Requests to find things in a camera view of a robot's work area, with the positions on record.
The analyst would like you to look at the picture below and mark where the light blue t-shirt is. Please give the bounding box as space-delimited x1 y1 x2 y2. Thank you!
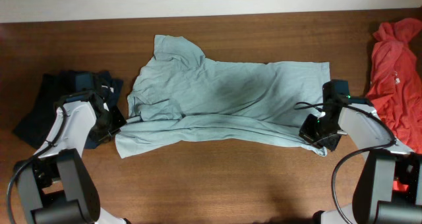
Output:
115 35 330 158

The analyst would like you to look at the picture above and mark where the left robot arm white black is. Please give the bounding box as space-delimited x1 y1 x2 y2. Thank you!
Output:
6 71 128 224

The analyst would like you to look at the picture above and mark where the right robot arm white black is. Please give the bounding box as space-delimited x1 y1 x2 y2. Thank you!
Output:
299 80 421 224

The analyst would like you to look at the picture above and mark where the dark navy folded garment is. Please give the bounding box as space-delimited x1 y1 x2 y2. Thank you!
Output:
13 70 123 149

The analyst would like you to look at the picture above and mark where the red t-shirt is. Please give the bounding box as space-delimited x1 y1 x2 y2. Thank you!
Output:
365 18 422 194

